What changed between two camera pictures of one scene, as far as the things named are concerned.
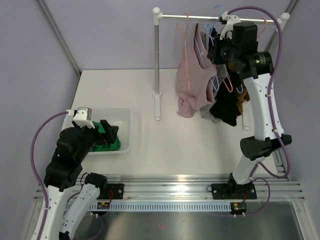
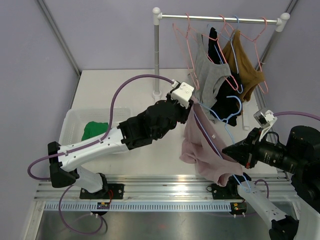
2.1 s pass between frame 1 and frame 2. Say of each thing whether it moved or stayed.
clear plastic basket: stayed
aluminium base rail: stayed
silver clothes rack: stayed
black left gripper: moved
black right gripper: moved
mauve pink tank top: moved
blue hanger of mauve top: moved
